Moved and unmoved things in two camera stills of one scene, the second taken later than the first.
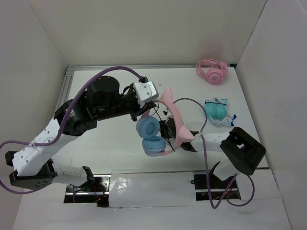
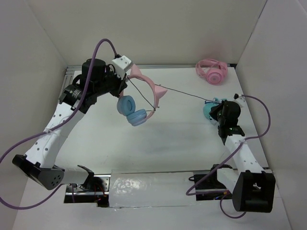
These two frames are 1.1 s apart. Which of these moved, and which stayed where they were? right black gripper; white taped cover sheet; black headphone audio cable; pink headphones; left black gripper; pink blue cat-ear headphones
Moved: left black gripper; pink blue cat-ear headphones; black headphone audio cable; right black gripper
Stayed: white taped cover sheet; pink headphones
